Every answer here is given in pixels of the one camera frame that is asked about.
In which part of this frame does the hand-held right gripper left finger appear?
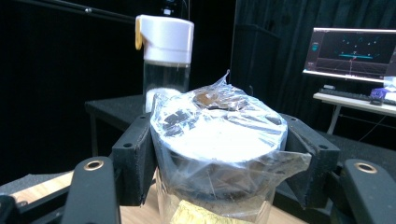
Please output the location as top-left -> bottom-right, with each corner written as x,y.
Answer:
110,112 -> 159,207

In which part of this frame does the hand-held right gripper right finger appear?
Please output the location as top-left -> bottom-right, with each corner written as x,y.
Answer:
275,113 -> 341,210

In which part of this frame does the black shelf with metal legs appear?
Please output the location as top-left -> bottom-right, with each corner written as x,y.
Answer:
84,94 -> 396,188

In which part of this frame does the glass jar with film-wrapped lid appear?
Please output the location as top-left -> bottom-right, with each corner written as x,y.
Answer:
149,69 -> 313,224

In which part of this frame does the glass jar with white lid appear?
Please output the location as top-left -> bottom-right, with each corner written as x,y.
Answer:
134,14 -> 195,115

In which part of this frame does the white desk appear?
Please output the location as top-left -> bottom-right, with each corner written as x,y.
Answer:
312,91 -> 396,135

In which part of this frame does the black keyboard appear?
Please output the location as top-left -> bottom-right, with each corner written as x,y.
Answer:
318,87 -> 396,107

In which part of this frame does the purple object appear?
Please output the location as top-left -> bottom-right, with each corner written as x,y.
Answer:
370,87 -> 390,101

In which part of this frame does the computer monitor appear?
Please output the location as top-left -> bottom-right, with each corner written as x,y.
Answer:
302,26 -> 396,85

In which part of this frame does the dark curtain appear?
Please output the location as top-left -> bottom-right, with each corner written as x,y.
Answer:
234,0 -> 396,139

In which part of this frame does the black metal rod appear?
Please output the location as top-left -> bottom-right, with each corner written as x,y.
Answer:
17,0 -> 138,25

